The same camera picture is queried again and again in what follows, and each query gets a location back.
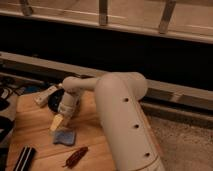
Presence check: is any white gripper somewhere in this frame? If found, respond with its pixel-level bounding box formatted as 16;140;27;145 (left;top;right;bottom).
50;92;80;131

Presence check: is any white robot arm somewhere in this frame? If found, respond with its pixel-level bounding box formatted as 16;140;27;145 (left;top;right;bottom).
58;72;165;171

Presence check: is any dark ceramic bowl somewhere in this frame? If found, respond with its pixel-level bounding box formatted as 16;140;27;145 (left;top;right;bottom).
48;89;64;113

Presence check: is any wooden cutting board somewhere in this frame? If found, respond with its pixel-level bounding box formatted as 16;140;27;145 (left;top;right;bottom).
5;89;118;171

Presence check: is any red brown pepper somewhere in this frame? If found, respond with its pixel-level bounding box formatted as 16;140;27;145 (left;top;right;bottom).
65;147;88;168

